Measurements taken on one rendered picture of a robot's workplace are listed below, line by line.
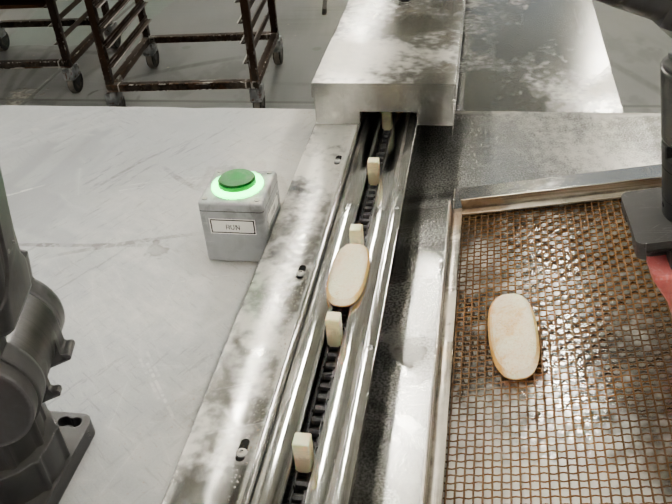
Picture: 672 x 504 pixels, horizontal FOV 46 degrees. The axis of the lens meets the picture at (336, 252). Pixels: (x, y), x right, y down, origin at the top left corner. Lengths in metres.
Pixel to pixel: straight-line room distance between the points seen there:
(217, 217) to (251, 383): 0.24
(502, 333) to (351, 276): 0.19
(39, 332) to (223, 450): 0.16
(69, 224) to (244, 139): 0.27
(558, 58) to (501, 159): 0.35
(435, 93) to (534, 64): 0.35
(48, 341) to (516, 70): 0.89
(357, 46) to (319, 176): 0.26
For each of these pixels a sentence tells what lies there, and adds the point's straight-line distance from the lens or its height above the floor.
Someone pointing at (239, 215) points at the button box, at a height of 0.88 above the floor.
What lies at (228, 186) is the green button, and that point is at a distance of 0.83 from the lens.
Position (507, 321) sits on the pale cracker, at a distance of 0.64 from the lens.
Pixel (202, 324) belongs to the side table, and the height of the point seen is 0.82.
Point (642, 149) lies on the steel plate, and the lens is 1.08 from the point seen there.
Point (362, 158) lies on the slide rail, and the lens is 0.97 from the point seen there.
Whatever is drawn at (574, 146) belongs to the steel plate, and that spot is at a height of 0.82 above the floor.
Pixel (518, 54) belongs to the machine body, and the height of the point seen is 0.82.
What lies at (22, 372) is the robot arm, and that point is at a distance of 0.56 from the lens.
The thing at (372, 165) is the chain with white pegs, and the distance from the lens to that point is 0.92.
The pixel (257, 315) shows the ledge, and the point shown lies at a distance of 0.72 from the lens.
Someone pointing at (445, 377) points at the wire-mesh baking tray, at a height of 0.89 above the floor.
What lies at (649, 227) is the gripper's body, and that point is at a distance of 0.56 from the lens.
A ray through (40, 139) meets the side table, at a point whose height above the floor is 0.82.
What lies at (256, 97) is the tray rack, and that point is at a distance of 3.02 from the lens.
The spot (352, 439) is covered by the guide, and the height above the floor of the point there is 0.86.
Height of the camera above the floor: 1.32
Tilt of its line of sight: 36 degrees down
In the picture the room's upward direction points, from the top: 5 degrees counter-clockwise
